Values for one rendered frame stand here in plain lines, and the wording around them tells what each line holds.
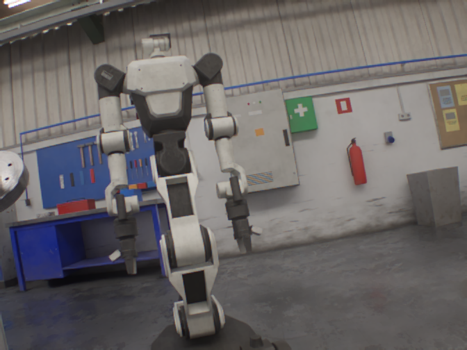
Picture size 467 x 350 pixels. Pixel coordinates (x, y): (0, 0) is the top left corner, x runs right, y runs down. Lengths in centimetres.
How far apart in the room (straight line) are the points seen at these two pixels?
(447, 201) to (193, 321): 363
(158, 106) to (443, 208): 371
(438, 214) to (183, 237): 359
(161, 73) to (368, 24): 416
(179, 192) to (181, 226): 15
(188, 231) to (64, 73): 444
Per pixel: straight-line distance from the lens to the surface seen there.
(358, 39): 510
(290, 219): 443
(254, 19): 504
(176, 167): 134
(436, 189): 439
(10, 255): 534
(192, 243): 123
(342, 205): 455
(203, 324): 142
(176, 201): 132
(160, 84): 138
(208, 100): 146
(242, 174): 137
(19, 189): 89
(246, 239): 130
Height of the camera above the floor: 77
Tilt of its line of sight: 2 degrees up
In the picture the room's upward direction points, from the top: 9 degrees counter-clockwise
